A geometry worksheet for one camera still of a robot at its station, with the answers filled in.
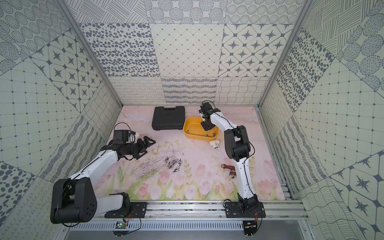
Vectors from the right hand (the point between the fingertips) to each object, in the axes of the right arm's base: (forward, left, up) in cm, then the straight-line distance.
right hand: (211, 126), depth 104 cm
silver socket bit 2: (-26, +26, -4) cm, 37 cm away
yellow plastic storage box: (+1, +13, -5) cm, 14 cm away
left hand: (-19, +37, +8) cm, 43 cm away
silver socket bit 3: (-25, +20, -4) cm, 32 cm away
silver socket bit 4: (-30, +22, -4) cm, 37 cm away
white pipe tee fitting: (-13, -2, -1) cm, 14 cm away
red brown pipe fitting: (-33, -11, -2) cm, 34 cm away
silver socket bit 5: (-3, +17, -2) cm, 17 cm away
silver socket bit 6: (-4, -2, -3) cm, 6 cm away
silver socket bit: (-23, +29, -4) cm, 37 cm away
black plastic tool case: (+6, +31, +1) cm, 32 cm away
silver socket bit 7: (-5, +3, -4) cm, 7 cm away
